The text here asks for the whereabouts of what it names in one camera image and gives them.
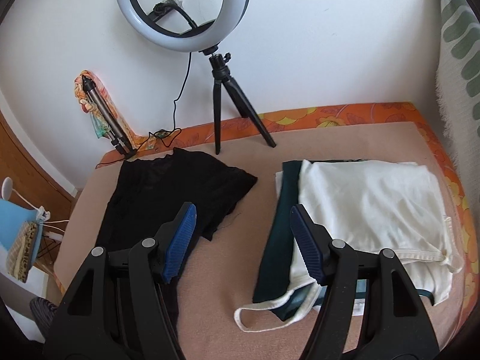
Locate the wooden door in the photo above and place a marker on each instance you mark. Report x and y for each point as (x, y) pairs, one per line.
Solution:
(31, 180)

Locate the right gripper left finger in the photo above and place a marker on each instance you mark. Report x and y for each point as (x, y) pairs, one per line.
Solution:
(114, 308)

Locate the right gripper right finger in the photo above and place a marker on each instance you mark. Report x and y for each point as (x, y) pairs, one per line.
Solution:
(395, 324)

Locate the orange floral bed sheet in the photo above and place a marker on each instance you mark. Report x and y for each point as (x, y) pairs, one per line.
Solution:
(337, 114)

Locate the black shirt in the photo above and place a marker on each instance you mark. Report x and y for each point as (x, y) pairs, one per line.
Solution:
(149, 193)

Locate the white green patterned curtain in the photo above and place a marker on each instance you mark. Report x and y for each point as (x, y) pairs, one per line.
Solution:
(458, 87)

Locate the white desk lamp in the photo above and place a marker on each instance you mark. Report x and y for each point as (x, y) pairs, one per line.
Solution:
(7, 189)

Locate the blue chair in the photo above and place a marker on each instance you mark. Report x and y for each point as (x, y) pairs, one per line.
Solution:
(19, 237)

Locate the dark green folded garment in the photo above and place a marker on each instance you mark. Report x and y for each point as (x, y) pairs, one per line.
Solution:
(283, 285)

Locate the grey folded tripod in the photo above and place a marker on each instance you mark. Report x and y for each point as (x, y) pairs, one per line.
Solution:
(105, 116)

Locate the colourful floral scarf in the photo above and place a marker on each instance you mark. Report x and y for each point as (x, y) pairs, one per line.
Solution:
(137, 141)

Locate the black mini tripod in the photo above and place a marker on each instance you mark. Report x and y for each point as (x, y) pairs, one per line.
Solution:
(223, 80)

